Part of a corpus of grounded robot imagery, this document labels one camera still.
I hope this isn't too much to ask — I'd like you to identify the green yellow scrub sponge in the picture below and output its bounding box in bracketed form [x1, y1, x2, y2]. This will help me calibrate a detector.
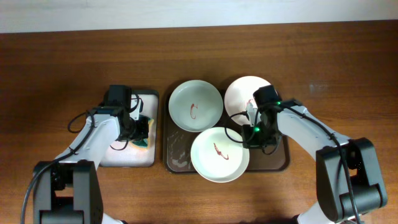
[130, 115, 154, 149]

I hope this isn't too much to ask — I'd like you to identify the pink white plate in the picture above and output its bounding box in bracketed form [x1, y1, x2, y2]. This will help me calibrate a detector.
[224, 76, 271, 116]

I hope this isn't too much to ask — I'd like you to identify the brown serving tray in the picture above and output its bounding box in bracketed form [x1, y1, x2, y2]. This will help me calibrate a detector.
[162, 92, 290, 174]

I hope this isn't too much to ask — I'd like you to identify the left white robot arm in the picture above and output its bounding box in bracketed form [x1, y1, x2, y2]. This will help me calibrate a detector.
[26, 106, 149, 223]

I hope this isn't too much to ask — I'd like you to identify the cream white plate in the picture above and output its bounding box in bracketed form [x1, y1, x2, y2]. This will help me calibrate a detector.
[190, 127, 249, 183]

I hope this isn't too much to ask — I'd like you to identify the soapy water tray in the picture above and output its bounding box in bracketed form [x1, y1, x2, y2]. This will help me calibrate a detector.
[100, 90, 159, 167]

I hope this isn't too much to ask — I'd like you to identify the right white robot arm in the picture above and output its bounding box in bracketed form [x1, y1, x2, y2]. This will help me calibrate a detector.
[242, 100, 387, 223]

